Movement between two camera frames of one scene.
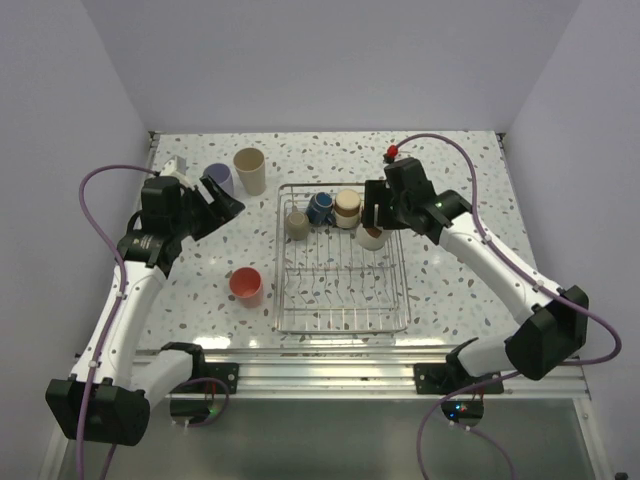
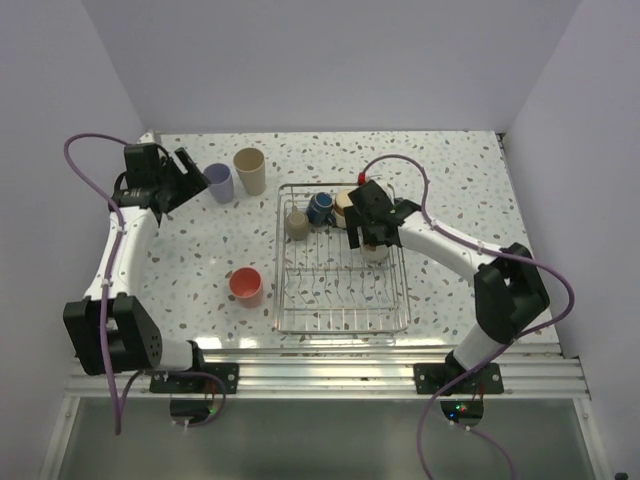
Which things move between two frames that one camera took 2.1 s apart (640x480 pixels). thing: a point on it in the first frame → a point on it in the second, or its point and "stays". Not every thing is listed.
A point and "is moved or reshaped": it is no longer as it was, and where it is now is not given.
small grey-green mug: x=298 y=225 stays
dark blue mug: x=319 y=210 stays
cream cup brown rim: x=370 y=242 is moved or reshaped
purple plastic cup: x=222 y=175 stays
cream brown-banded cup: x=347 y=204 stays
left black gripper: x=219 y=212 → x=192 y=182
